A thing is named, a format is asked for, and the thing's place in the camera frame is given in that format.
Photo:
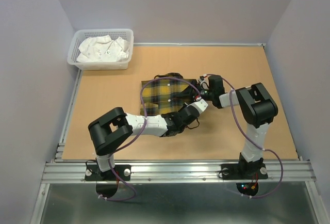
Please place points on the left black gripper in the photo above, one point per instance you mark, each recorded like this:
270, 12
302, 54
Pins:
184, 106

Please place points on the yellow plaid long sleeve shirt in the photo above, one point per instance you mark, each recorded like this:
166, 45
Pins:
167, 93

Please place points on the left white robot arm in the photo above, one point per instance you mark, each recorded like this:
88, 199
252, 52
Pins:
110, 130

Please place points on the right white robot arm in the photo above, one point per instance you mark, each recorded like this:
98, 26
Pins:
258, 109

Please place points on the white long sleeve shirt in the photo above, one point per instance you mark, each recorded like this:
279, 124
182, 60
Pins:
103, 49

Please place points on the white perforated plastic basket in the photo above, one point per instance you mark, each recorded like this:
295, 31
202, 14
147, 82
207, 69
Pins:
81, 35

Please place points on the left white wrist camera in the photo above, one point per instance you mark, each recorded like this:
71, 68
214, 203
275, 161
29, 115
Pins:
200, 105

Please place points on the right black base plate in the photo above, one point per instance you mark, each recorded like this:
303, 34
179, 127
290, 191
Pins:
236, 172

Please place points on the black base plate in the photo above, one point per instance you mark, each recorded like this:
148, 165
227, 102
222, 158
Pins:
93, 173
236, 172

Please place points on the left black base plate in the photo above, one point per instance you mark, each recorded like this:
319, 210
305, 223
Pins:
93, 173

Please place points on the aluminium mounting rail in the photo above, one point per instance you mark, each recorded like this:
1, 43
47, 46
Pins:
178, 172

